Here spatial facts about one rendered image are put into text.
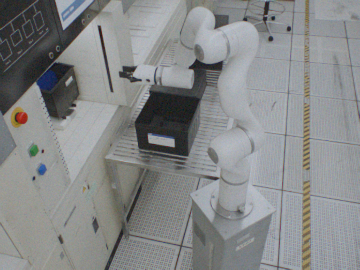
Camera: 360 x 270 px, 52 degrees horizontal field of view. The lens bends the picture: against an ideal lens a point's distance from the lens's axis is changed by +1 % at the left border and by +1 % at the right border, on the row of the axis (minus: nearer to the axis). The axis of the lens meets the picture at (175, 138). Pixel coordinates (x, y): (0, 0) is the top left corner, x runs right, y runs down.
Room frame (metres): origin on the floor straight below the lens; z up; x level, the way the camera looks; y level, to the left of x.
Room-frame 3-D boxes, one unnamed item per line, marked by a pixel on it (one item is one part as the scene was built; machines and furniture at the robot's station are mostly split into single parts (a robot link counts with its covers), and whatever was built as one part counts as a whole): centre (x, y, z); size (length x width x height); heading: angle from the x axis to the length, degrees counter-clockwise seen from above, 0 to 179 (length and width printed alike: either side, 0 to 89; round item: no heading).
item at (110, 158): (1.85, -0.11, 0.38); 1.30 x 0.60 x 0.76; 163
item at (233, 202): (0.99, -0.24, 0.85); 0.19 x 0.19 x 0.18
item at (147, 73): (1.40, 0.11, 1.19); 0.11 x 0.10 x 0.07; 74
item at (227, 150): (0.98, -0.21, 1.07); 0.19 x 0.12 x 0.24; 120
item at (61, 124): (1.54, 0.63, 0.89); 0.22 x 0.21 x 0.04; 73
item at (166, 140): (1.46, 0.03, 0.85); 0.28 x 0.28 x 0.17; 72
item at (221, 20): (2.23, -0.23, 0.89); 0.29 x 0.29 x 0.25; 77
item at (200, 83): (1.83, -0.04, 0.83); 0.29 x 0.29 x 0.13; 72
